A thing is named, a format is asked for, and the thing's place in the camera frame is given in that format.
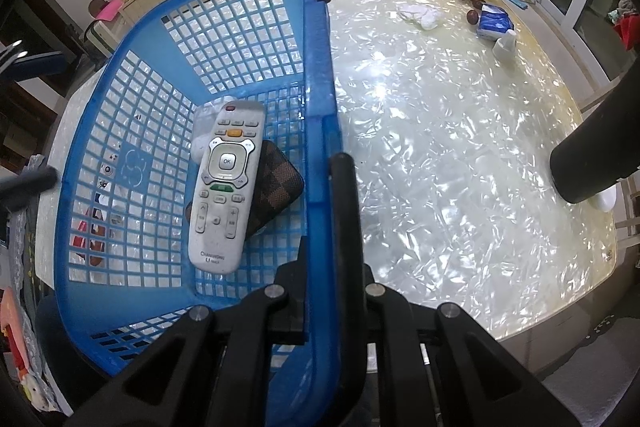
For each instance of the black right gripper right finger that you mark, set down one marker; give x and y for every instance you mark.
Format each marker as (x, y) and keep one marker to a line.
(349, 264)

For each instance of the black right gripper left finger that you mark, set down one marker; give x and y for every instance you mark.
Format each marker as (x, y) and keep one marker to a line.
(289, 322)

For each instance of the white TV remote control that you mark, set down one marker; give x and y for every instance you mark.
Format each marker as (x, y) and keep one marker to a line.
(225, 186)

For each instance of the blue plastic mesh basket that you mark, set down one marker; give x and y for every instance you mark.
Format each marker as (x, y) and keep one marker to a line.
(199, 165)

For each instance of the brown checkered wallet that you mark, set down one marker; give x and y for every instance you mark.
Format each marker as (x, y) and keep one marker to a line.
(278, 185)

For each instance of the white crumpled tissue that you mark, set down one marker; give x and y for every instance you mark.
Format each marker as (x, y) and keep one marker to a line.
(420, 15)

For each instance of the small white bottle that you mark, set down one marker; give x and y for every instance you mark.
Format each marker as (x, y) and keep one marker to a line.
(504, 49)

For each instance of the blue tissue packet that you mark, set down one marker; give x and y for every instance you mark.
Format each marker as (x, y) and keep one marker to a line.
(493, 23)

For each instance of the brown dried dates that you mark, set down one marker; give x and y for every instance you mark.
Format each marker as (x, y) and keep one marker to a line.
(473, 15)

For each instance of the black cylinder post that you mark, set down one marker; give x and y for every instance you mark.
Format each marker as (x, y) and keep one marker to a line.
(603, 149)

